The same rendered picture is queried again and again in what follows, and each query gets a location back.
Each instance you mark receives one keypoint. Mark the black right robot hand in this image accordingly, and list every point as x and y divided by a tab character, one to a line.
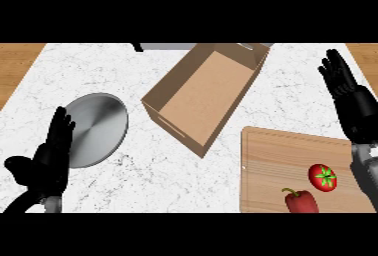
350	96

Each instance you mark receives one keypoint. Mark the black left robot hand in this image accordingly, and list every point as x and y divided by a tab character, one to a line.
49	160

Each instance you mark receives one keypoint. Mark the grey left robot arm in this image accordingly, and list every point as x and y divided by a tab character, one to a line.
37	204

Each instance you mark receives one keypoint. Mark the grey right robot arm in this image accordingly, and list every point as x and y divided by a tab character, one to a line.
365	173

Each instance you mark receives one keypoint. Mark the red tomato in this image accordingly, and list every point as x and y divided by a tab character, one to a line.
322	177

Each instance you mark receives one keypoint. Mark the pale wooden cutting board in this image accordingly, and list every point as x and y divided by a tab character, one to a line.
281	166

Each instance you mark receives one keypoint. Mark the open cardboard box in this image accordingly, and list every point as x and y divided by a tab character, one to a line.
207	96

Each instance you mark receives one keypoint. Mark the round steel pan lid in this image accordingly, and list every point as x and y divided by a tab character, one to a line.
95	129

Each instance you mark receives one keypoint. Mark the red bell pepper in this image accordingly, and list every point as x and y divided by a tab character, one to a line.
301	201

